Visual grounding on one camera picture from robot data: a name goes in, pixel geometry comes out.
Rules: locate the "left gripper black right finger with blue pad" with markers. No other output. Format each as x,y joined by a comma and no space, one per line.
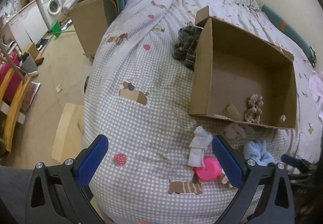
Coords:
276,204

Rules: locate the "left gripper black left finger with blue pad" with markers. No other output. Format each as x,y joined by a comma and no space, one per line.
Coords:
60,193

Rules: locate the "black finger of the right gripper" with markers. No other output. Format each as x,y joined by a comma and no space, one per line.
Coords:
301,164

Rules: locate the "cream fluffy scrunchie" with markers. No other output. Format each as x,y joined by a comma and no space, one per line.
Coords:
225,181

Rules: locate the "light blue scrunchie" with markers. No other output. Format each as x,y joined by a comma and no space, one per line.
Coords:
257,150

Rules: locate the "pink rubber duck toy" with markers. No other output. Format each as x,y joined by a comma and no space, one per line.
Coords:
211,171

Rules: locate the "brown beige scrunchie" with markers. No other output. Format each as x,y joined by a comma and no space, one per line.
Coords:
253,114

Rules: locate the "white sock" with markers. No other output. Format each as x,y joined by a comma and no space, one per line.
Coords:
199,144

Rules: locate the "dark grey trouser leg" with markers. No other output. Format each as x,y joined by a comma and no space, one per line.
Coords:
14,189

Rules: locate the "flat cardboard sheet on floor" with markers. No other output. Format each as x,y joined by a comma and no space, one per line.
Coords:
68,139

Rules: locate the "pink white crumpled cloth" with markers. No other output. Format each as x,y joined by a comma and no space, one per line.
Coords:
316,87

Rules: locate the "checkered white bed cover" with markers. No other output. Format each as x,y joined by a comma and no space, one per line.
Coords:
139,97

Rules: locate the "yellow wooden chair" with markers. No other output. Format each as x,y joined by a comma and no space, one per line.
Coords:
13,114

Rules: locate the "open brown cardboard box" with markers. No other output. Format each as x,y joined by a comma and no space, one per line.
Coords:
242,72

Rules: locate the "teal orange bolster pillow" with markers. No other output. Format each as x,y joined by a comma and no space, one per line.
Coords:
289,31

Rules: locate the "grey bucket with items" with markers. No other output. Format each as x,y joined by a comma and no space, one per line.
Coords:
27,63

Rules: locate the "dark striped cloth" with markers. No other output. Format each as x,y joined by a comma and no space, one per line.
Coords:
185,48

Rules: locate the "green dustpan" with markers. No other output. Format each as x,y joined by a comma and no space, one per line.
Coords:
56,30

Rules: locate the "white kitchen cabinet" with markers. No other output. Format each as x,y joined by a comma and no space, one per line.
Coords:
25,27

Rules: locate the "large cardboard box beside bed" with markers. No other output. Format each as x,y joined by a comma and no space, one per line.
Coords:
89,21

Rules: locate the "white washing machine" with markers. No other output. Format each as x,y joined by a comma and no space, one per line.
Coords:
50,10

